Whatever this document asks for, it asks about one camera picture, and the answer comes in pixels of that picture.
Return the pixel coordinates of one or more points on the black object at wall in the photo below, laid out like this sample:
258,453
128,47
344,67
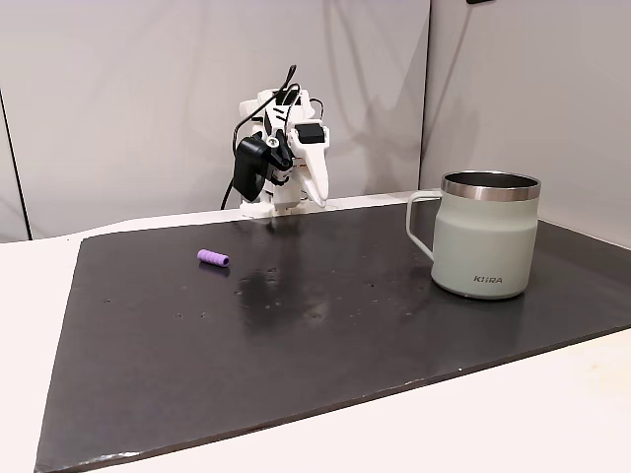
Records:
479,1

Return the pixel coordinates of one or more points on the dark grey table mat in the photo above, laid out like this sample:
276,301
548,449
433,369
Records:
296,335

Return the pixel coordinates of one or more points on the black camera box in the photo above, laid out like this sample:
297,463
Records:
248,167

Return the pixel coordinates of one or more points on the pale green steel mug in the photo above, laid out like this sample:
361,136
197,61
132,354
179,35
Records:
485,241

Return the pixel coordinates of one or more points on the purple ribbed pen grip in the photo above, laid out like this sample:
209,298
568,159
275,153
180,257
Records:
213,258

